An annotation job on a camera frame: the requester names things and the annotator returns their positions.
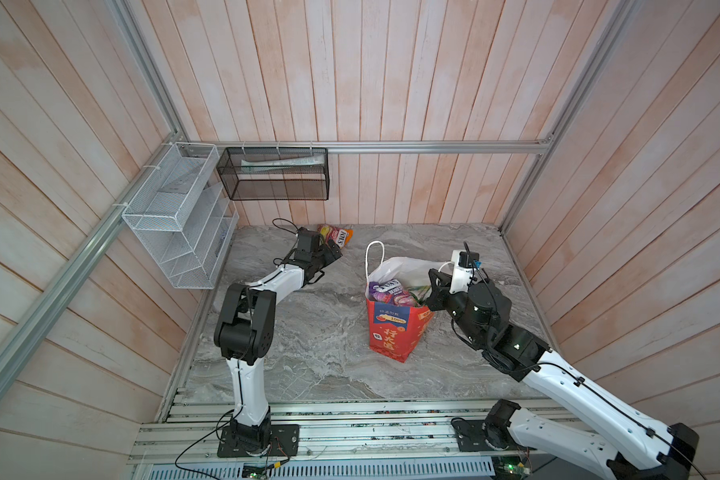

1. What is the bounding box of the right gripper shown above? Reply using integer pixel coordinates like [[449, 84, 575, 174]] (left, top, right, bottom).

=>
[[426, 268, 483, 348]]

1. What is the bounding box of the orange Fox's fruits candy bag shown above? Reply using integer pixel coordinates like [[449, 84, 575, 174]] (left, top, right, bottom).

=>
[[318, 224, 354, 248]]

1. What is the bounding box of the red paper gift bag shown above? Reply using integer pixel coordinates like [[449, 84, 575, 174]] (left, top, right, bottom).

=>
[[364, 241, 453, 363]]

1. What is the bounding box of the purple Fox's berries candy bag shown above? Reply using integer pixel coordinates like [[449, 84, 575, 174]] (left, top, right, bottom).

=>
[[368, 279, 418, 307]]

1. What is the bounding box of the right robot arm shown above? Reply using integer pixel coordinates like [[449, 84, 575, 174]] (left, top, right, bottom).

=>
[[426, 266, 699, 479]]

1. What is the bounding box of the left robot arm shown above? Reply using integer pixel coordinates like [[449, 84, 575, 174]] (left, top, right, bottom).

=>
[[213, 228, 342, 454]]

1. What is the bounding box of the black mesh basket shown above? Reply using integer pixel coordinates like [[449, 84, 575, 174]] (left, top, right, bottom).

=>
[[216, 146, 331, 201]]

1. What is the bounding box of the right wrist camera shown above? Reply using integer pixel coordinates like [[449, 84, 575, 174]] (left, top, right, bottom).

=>
[[449, 250, 480, 294]]

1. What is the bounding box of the white wire shelf rack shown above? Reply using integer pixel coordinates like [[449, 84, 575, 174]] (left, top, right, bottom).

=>
[[123, 142, 239, 290]]

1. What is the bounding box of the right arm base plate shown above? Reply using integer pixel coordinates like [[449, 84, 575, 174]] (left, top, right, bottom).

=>
[[450, 417, 529, 453]]

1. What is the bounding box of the aluminium frame rail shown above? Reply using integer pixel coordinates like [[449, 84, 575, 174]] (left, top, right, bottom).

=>
[[176, 139, 551, 155]]

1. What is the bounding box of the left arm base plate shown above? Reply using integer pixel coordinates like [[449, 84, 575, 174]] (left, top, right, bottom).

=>
[[217, 422, 300, 458]]

